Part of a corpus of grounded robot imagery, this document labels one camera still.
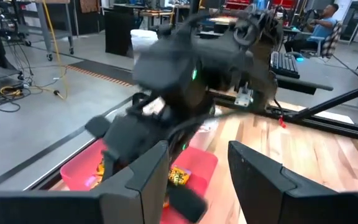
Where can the black mat orange stripe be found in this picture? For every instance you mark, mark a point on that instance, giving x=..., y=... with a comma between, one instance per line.
x=101, y=72

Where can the red storage boxes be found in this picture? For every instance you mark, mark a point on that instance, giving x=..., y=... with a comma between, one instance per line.
x=238, y=4

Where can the black backlit keyboard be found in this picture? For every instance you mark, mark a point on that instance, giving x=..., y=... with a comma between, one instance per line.
x=284, y=64

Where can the grey desk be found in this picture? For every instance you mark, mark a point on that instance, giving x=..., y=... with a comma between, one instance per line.
x=303, y=79

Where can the person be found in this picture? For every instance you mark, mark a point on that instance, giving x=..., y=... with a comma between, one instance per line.
x=317, y=28

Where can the black cabinet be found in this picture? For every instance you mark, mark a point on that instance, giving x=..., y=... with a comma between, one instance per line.
x=118, y=34

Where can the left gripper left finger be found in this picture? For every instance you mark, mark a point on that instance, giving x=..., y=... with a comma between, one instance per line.
x=73, y=207

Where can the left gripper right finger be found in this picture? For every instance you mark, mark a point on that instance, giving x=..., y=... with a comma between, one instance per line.
x=291, y=207

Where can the checkered office chair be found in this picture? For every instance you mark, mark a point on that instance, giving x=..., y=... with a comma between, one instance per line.
x=328, y=42

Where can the small red tag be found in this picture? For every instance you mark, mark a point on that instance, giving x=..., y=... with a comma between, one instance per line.
x=281, y=122

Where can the black aluminium table frame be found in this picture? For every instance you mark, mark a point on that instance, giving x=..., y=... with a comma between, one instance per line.
x=322, y=123

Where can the grey rolling cart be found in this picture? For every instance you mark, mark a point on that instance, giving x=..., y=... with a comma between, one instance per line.
x=54, y=28

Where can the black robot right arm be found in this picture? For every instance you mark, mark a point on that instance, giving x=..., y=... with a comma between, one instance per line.
x=191, y=59

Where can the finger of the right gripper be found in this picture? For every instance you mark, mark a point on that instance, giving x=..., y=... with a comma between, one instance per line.
x=186, y=202
x=97, y=125

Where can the silver arm base bracket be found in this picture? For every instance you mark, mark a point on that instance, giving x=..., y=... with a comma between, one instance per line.
x=243, y=98

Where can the pink plastic basket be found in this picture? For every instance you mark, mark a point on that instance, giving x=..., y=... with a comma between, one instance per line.
x=197, y=165

